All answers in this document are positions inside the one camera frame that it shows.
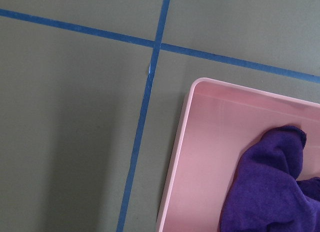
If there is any purple cloth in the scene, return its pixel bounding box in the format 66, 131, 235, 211
219, 126, 320, 231

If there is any pink plastic bin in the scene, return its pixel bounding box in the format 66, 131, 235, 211
156, 78, 320, 231

